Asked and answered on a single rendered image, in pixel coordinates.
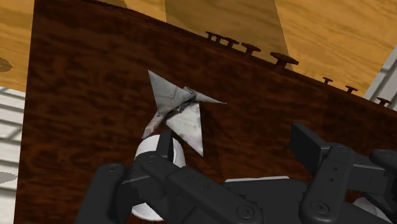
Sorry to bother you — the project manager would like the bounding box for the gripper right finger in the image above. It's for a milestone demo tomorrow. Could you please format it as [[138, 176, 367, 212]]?
[[289, 122, 397, 224]]

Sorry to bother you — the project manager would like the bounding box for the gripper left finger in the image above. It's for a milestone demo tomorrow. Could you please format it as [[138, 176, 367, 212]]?
[[73, 128, 265, 224]]

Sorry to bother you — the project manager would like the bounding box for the white round object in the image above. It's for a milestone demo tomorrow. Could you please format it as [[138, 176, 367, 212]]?
[[131, 133, 187, 222]]

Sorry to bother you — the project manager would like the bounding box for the white folded paper figure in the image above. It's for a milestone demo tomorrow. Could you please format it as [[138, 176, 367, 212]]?
[[141, 69, 228, 158]]

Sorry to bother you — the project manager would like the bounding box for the brown wooden chest of drawers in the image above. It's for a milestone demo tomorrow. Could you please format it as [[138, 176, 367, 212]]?
[[13, 0, 397, 224]]

